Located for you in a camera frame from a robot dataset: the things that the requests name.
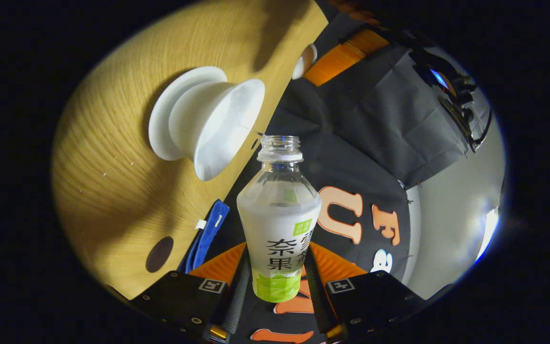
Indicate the blue cloth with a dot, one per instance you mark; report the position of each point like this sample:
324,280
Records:
206,234

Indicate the white saucer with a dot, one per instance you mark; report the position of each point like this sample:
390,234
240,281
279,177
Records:
165,114

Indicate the white teacup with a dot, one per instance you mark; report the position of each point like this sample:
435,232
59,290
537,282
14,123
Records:
222,129

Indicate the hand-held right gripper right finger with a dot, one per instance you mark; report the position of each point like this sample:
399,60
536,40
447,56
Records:
317,296

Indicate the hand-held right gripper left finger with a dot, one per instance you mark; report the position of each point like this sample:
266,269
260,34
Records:
237,301

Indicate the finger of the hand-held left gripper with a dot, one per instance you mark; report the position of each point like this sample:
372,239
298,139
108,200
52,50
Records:
342,57
361,12

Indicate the clear water bottle white label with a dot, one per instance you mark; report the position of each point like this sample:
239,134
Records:
280,229

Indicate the dark round coaster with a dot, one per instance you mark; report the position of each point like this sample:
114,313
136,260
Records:
159,254

